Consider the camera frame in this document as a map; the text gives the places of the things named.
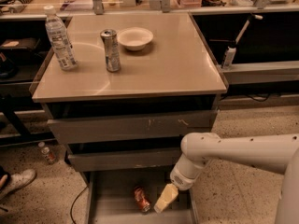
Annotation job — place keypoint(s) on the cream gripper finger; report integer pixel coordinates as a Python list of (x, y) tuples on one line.
[(168, 195)]

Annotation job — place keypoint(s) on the red coke can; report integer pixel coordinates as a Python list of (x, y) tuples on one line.
[(141, 199)]

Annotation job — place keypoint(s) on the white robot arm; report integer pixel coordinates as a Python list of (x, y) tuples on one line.
[(273, 153)]

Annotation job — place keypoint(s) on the grey middle drawer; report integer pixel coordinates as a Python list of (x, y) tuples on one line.
[(103, 161)]

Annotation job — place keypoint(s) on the grey drawer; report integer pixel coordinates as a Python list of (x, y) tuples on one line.
[(103, 161), (111, 198), (131, 127)]

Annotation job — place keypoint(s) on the grey bottom drawer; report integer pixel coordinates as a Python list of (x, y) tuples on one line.
[(111, 198)]

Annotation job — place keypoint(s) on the grey top drawer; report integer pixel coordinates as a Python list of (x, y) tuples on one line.
[(131, 127)]

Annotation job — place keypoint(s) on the grey drawer cabinet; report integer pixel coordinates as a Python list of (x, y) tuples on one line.
[(173, 73)]

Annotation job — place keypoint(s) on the silver energy drink can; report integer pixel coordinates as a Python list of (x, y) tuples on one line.
[(111, 47)]

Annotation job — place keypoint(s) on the small bottle on floor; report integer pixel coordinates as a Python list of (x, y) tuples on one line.
[(47, 153)]

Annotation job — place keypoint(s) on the white sneaker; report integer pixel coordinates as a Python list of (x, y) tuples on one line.
[(10, 183)]

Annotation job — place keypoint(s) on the white bowl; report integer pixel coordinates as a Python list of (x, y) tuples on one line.
[(135, 38)]

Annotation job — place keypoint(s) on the clear plastic water bottle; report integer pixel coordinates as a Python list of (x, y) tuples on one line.
[(59, 39)]

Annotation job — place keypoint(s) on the white rod tool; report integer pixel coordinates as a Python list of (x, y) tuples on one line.
[(250, 18)]

